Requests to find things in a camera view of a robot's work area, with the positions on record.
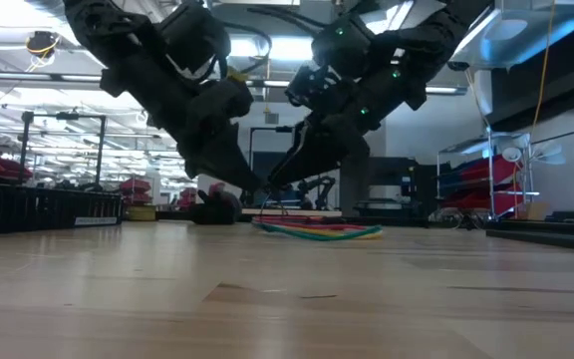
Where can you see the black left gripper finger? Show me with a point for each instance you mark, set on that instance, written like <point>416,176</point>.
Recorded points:
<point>222,164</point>

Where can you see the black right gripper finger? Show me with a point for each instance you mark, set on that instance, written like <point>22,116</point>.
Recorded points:
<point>317,159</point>

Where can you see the thin dark zip tie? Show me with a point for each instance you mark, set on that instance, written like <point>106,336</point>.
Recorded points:
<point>265,202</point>

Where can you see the black raceway cover strip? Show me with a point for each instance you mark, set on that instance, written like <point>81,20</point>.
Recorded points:
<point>566,244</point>

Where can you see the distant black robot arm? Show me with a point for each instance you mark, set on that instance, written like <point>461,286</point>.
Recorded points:
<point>324,187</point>

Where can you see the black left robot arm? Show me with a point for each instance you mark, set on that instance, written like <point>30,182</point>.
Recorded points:
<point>117,40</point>

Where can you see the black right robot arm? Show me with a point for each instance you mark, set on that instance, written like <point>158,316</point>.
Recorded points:
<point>431,35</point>

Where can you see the black cabinet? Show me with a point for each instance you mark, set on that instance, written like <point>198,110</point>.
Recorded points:
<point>391,179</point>

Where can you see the tape roll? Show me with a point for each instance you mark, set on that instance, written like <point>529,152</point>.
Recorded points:
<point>141,213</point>

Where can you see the black ceiling-hung device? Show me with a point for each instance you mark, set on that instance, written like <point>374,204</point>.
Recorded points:
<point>42,41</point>

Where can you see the white multi-head floor lamp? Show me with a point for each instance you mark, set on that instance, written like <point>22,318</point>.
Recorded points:
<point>511,153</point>

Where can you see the cardboard box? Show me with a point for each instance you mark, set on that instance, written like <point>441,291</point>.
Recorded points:
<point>533,212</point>

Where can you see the black gantry frame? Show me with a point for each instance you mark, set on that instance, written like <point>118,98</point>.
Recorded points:
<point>284,129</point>
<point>63,115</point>

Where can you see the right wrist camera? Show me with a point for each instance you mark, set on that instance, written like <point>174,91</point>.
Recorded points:
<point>312,87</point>

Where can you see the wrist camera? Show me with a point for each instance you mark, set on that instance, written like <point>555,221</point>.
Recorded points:
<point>312,87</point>
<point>229,100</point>

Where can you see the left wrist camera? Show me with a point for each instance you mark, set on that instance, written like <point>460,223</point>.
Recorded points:
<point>229,100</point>

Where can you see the black aluminium table frame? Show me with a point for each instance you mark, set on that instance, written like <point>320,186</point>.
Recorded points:
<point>406,220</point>

